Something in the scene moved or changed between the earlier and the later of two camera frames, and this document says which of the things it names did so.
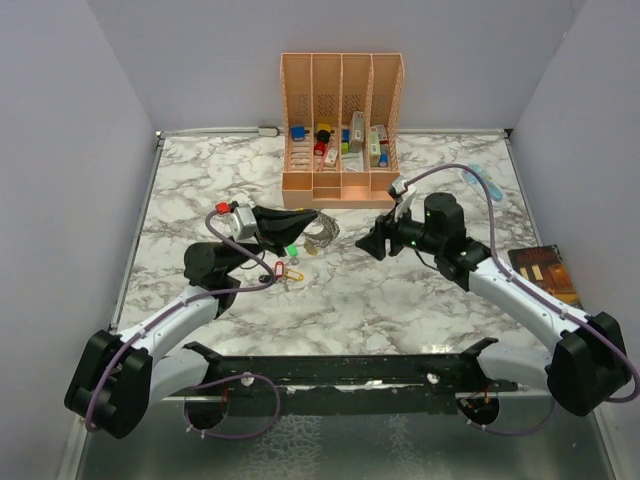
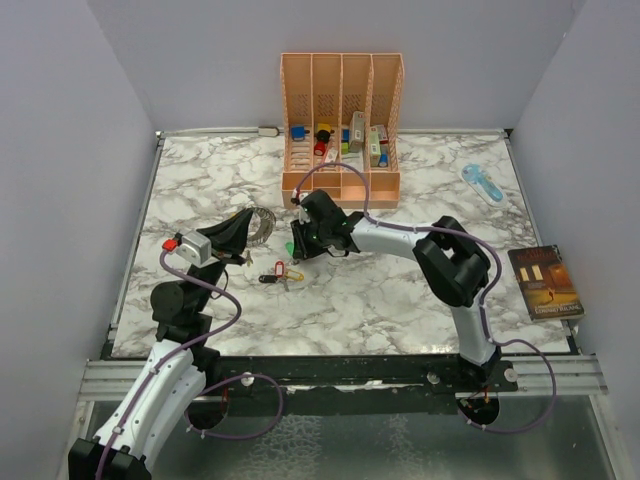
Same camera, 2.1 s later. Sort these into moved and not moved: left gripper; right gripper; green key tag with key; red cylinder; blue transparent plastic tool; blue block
Moved: left gripper; right gripper
Not moved: red cylinder; green key tag with key; blue transparent plastic tool; blue block
